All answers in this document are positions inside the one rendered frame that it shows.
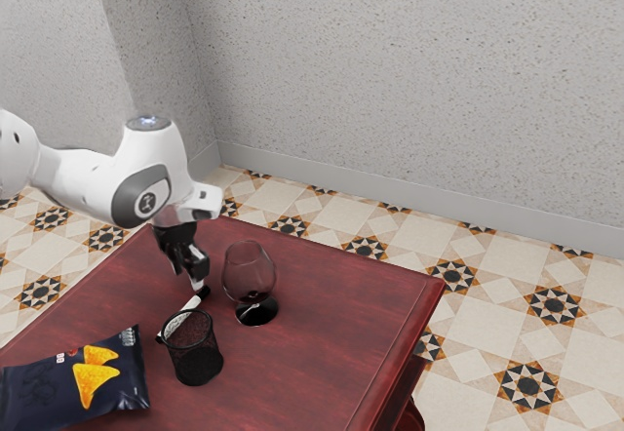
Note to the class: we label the dark blue chips bag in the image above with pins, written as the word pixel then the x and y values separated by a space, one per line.
pixel 73 382

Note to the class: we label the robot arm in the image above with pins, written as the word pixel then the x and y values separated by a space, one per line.
pixel 88 177

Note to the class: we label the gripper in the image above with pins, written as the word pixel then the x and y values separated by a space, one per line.
pixel 173 237

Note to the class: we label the black mesh pen holder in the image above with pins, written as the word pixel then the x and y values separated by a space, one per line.
pixel 195 353

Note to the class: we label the white marker with black cap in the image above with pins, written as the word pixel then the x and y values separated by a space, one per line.
pixel 194 301

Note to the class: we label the wine glass with dark base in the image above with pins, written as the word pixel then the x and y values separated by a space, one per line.
pixel 247 275

